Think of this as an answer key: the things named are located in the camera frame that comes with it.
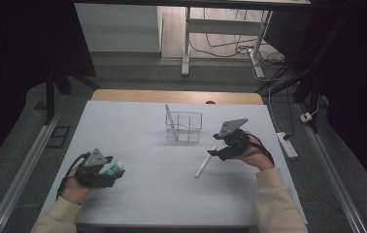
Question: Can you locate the silver transparent pen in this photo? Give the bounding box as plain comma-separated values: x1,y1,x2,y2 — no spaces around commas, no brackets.
165,103,177,141

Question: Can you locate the white power strip cable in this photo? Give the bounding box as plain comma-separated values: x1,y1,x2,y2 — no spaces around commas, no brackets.
267,85,282,134

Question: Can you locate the person's left hand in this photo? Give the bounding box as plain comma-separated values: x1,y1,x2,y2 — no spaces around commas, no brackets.
59,166,94,206

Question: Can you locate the white cabinet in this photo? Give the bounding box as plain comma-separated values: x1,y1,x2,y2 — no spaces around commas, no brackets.
74,2,164,53

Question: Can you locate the small white adapter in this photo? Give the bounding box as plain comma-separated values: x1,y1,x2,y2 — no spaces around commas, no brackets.
299,102,321,123

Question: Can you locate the wooden table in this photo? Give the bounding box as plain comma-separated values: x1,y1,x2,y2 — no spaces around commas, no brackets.
90,88,265,106

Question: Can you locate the white pen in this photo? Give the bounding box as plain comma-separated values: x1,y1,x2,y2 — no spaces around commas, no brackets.
193,145,217,180

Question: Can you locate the person's right hand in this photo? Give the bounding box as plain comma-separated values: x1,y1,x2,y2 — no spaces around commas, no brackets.
235,133,276,172

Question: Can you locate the white desk frame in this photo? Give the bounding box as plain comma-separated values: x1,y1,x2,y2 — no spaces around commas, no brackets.
181,6,275,80

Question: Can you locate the tangle of floor cables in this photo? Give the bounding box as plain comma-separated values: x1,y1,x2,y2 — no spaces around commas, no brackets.
188,9,286,67

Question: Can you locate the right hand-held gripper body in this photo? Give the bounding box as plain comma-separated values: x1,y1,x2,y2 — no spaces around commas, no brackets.
217,117,252,162

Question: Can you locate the left hand-held gripper black cable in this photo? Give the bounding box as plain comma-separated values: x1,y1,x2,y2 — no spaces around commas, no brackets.
55,151,91,202

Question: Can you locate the right hand-held gripper black cable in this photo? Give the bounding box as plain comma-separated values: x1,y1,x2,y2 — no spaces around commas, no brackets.
245,131,276,168

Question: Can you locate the black stand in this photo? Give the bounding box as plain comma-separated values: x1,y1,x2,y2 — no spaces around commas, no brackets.
43,63,102,126
254,13,354,134

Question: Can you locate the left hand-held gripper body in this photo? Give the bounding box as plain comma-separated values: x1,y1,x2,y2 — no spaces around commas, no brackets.
74,148,117,189

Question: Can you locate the aluminium rail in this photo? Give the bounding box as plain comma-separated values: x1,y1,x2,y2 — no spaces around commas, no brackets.
0,112,61,233
295,102,367,233

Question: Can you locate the white power strip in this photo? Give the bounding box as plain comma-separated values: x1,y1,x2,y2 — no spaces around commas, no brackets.
275,131,299,159

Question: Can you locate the green and white tube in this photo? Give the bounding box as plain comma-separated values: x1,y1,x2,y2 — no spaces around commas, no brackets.
100,161,125,176

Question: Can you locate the black floor plate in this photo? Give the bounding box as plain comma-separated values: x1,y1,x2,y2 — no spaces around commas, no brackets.
46,125,72,150

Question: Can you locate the hand-held gripper black cable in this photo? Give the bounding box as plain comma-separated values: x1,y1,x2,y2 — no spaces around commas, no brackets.
55,151,91,202
245,131,276,168

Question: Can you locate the white table mat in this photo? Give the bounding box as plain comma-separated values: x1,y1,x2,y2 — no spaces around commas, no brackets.
39,100,309,227

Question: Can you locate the dark curtain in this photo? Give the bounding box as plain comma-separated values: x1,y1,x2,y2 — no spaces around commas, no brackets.
263,0,367,202
0,0,97,178

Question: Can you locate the clear plastic pen organizer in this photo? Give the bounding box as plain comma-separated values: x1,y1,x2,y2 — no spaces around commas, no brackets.
164,110,204,144

